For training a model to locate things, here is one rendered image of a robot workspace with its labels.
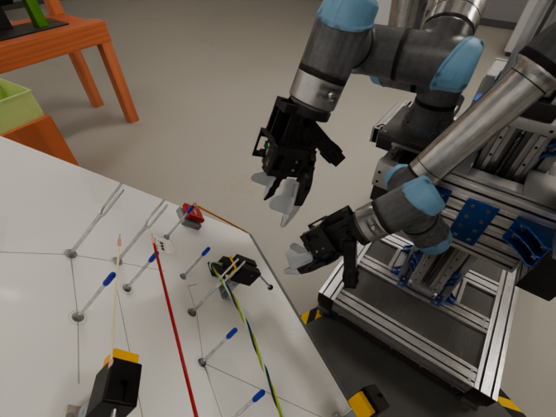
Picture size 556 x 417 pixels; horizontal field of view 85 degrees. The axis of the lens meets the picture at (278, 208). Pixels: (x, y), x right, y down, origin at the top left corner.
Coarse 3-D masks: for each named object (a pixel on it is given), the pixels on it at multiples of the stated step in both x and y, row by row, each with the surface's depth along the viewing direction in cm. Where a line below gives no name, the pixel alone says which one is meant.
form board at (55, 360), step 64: (0, 192) 45; (64, 192) 55; (128, 192) 70; (0, 256) 38; (64, 256) 45; (128, 256) 54; (192, 256) 69; (256, 256) 94; (0, 320) 33; (64, 320) 38; (128, 320) 44; (192, 320) 53; (256, 320) 68; (0, 384) 29; (64, 384) 33; (192, 384) 44; (256, 384) 53; (320, 384) 67
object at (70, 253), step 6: (120, 186) 43; (114, 192) 43; (120, 192) 42; (108, 198) 44; (102, 210) 44; (108, 210) 43; (102, 216) 43; (96, 222) 44; (90, 228) 44; (84, 234) 44; (78, 246) 45; (66, 252) 45; (72, 252) 45; (72, 258) 45
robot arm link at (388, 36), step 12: (372, 36) 45; (384, 36) 46; (396, 36) 45; (372, 48) 46; (384, 48) 46; (396, 48) 45; (372, 60) 47; (384, 60) 47; (360, 72) 51; (372, 72) 49; (384, 72) 48
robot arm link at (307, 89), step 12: (300, 72) 43; (300, 84) 44; (312, 84) 43; (324, 84) 42; (336, 84) 48; (300, 96) 44; (312, 96) 43; (324, 96) 44; (336, 96) 44; (312, 108) 45; (324, 108) 45
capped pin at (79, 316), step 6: (108, 276) 37; (114, 276) 37; (108, 282) 37; (102, 288) 38; (96, 294) 38; (90, 300) 38; (84, 306) 38; (78, 312) 39; (72, 318) 38; (78, 318) 39
